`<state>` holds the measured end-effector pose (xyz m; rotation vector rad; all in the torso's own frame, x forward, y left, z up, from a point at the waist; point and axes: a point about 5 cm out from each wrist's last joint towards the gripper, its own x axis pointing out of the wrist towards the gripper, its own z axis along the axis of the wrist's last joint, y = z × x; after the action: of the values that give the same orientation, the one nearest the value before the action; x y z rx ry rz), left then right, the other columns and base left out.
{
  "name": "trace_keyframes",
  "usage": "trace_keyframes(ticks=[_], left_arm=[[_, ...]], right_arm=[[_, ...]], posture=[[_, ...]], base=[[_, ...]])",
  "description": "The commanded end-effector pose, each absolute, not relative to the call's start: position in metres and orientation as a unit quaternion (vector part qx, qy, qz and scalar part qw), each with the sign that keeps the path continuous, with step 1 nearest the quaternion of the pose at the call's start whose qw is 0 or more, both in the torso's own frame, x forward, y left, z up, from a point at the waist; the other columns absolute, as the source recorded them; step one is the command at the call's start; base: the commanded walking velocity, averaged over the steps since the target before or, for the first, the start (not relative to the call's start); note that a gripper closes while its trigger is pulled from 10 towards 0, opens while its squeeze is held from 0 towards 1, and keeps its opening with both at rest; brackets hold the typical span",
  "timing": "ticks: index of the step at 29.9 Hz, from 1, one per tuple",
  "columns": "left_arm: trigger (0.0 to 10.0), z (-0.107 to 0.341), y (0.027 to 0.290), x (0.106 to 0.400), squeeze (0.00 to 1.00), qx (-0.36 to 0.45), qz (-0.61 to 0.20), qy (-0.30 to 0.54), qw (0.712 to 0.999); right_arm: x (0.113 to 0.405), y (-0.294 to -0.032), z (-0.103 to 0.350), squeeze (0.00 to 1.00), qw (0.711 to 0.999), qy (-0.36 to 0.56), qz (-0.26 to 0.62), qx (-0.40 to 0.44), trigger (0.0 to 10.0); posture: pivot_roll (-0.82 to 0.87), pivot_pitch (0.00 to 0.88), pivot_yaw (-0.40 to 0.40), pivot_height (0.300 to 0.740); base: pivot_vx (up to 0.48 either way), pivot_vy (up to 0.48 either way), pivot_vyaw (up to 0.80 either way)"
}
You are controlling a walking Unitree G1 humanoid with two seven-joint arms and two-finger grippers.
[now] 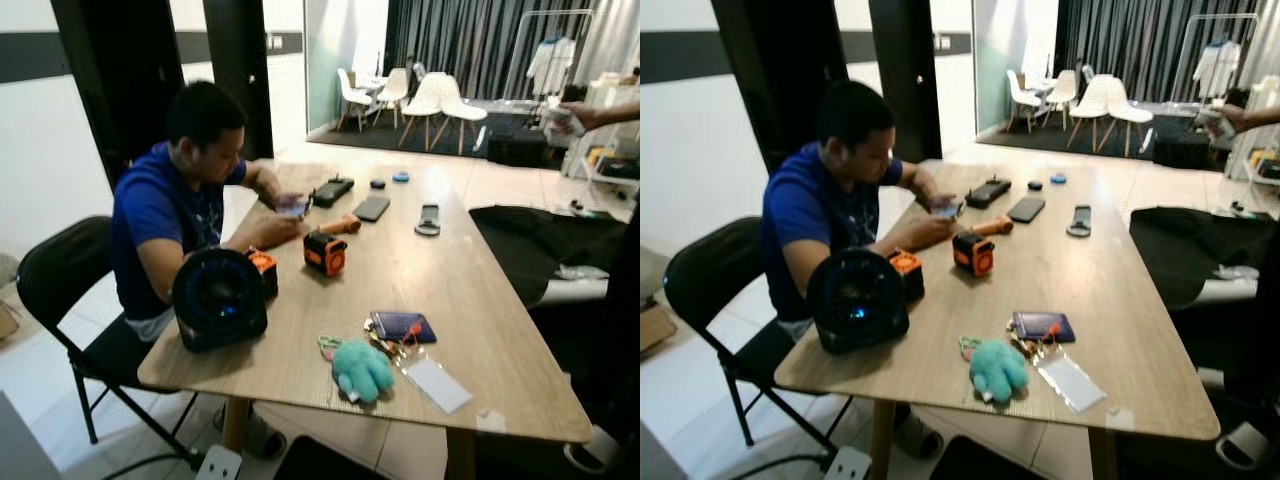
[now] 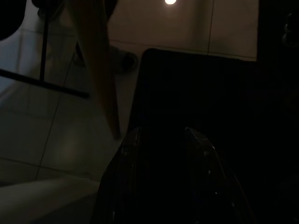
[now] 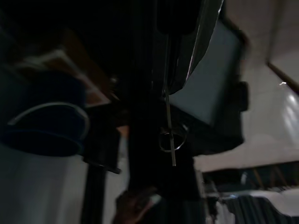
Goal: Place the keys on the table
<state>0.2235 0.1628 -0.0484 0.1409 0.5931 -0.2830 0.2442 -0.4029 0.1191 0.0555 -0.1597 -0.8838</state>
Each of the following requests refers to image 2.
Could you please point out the large black rounded panel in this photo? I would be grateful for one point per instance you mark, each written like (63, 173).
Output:
(210, 93)

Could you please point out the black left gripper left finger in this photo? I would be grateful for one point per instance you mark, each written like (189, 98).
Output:
(116, 182)

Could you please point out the light wooden chair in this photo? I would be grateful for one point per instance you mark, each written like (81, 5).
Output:
(98, 58)

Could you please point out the black metal frame chair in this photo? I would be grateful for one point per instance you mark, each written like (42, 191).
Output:
(44, 58)

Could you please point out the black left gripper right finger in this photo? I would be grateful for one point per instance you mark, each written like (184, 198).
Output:
(210, 177)

